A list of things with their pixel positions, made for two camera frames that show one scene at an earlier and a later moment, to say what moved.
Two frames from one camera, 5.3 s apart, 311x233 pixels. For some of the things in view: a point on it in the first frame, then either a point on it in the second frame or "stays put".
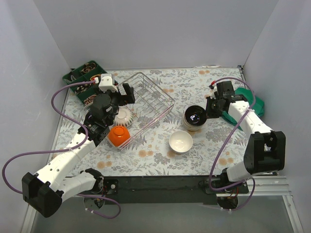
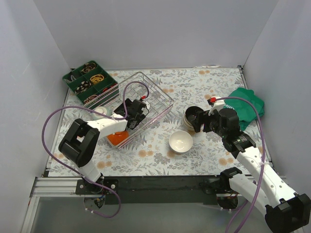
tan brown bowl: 195,115 stays put
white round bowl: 180,141 stays put
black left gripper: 122,97 → 132,120
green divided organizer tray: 84,73 stays put
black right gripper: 211,109 → 201,120
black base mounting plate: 168,189 stays put
